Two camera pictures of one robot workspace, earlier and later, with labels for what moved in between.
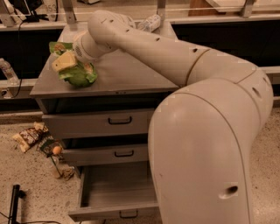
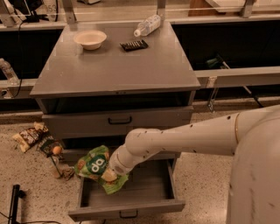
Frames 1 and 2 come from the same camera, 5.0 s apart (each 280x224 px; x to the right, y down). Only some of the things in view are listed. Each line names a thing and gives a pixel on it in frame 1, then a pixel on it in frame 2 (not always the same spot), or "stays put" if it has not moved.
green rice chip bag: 82,74 -> 93,164
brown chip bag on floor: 29,136 stays put
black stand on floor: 17,193 stays put
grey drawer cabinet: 107,122 stays put
